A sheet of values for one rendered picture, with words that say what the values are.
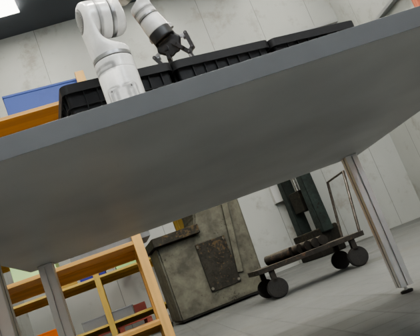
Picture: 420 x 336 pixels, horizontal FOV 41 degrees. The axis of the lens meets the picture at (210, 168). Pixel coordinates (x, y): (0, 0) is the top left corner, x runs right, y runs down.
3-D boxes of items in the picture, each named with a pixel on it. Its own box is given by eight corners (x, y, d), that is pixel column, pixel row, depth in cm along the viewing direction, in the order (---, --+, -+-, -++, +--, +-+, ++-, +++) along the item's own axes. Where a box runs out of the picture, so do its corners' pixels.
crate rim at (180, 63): (271, 46, 157) (268, 38, 158) (174, 69, 147) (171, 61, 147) (230, 101, 194) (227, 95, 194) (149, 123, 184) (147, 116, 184)
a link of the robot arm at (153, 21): (175, 27, 180) (163, 13, 181) (167, 19, 169) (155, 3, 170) (153, 45, 181) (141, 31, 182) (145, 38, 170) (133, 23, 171)
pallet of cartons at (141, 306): (153, 321, 1060) (147, 300, 1067) (153, 323, 977) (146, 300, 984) (93, 344, 1039) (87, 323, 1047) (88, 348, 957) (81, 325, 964)
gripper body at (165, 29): (144, 35, 170) (163, 59, 170) (165, 17, 169) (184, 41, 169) (150, 41, 178) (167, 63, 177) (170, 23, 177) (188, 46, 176)
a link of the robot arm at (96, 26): (75, -6, 126) (98, 61, 123) (114, -11, 130) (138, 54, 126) (70, 16, 134) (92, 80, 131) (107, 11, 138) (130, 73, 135)
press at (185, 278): (259, 289, 740) (181, 85, 797) (281, 287, 612) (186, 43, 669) (149, 332, 714) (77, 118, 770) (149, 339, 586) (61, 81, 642)
